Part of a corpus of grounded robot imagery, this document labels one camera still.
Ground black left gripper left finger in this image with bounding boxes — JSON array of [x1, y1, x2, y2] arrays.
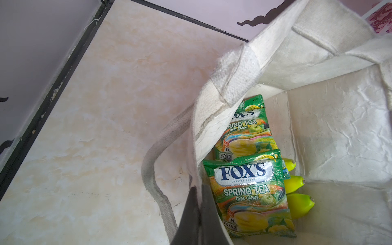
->
[[170, 186, 200, 245]]

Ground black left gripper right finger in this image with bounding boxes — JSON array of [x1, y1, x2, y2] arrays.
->
[[201, 185, 230, 245]]

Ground yellow-green candy bag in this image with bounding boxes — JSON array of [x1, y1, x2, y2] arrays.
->
[[203, 149, 296, 238], [213, 95, 278, 162]]

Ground yellow banana bunch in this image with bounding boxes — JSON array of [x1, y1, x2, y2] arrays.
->
[[284, 175, 315, 219]]

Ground beige canvas tote bag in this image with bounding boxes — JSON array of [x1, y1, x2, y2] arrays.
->
[[141, 1, 392, 245]]

